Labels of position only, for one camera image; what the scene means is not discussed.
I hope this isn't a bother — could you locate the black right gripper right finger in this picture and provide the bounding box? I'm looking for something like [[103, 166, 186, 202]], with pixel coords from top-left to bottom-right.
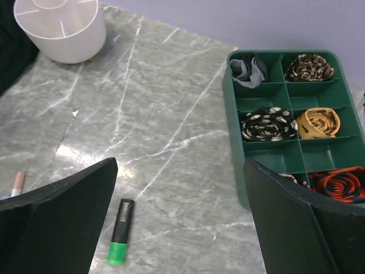
[[243, 159, 364, 273]]

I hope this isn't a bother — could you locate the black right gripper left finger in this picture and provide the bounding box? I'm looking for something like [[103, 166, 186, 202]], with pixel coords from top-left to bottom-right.
[[1, 158, 118, 273]]

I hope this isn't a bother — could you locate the green black highlighter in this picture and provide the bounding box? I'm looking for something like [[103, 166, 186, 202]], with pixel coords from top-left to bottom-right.
[[107, 199, 135, 265]]

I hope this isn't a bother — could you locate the peach cap white marker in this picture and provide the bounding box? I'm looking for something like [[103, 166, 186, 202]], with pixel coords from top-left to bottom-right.
[[10, 171, 26, 197]]

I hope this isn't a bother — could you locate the orange navy rolled tie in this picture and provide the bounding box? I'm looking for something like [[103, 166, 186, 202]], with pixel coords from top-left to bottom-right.
[[309, 166, 364, 204]]

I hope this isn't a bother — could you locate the yellow rolled tie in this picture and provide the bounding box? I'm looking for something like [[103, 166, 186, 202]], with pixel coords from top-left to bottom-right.
[[297, 107, 340, 139]]

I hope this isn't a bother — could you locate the black white rolled tie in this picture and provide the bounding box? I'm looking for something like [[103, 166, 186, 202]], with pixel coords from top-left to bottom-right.
[[240, 107, 298, 142]]

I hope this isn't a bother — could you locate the green compartment tray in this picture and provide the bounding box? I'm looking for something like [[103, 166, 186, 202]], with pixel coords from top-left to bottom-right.
[[222, 50, 364, 209]]

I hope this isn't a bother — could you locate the brown patterned rolled tie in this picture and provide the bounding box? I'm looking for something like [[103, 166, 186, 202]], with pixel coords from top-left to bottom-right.
[[285, 54, 335, 82]]

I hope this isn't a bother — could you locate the grey rolled sock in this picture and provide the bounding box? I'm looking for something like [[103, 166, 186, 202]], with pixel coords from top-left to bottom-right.
[[230, 53, 268, 89]]

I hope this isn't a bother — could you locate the black cloth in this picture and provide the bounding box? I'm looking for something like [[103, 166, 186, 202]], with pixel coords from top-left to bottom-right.
[[1, 1, 39, 94]]

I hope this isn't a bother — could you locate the white round desk organizer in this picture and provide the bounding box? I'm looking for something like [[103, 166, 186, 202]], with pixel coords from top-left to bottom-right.
[[13, 0, 106, 64]]

